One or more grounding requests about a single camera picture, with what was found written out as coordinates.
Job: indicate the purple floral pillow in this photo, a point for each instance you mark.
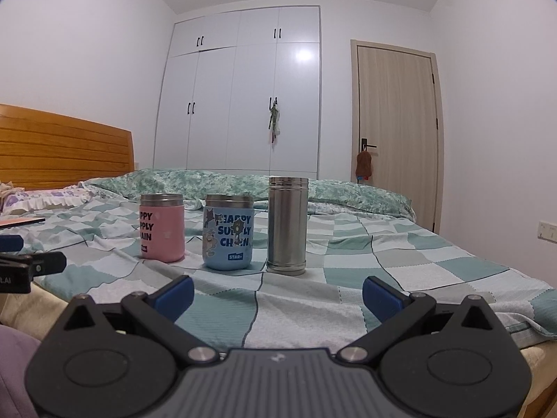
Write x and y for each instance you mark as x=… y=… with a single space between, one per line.
x=48 y=198

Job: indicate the brown plush toy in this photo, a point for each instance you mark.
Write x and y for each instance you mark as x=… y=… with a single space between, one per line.
x=364 y=163

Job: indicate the wooden headboard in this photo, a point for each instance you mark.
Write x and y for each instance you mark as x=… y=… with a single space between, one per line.
x=65 y=152

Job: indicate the light wooden door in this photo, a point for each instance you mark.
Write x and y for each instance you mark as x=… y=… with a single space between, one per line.
x=391 y=104

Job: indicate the white wall socket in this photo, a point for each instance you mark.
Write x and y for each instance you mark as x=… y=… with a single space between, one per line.
x=547 y=230

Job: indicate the purple clothing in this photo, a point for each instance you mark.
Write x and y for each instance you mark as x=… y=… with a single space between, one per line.
x=13 y=365

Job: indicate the green checked bedsheet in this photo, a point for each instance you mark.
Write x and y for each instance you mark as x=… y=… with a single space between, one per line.
x=391 y=252

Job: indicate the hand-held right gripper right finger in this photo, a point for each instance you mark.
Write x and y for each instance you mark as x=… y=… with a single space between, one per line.
x=383 y=298

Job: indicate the blue cartoon print cup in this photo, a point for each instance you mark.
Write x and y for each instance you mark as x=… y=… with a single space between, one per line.
x=228 y=235

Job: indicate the beige cloth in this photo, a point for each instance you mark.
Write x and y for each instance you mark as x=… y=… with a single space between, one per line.
x=6 y=191

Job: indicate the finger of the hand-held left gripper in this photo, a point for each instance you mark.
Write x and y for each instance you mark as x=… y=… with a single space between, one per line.
x=45 y=264
x=11 y=243

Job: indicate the hanging green ornament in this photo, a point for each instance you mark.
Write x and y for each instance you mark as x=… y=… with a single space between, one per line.
x=273 y=119

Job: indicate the pink cup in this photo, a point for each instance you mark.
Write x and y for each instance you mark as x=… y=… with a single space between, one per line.
x=163 y=230

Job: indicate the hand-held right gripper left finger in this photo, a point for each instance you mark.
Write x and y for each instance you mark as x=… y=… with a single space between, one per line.
x=176 y=296

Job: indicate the stainless steel cup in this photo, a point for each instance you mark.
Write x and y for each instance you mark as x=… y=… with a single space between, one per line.
x=287 y=226

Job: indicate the white wardrobe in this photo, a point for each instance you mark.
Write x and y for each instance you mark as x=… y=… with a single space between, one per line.
x=217 y=96

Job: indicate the green floral quilt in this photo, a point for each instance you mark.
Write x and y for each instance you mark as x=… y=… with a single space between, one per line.
x=348 y=196

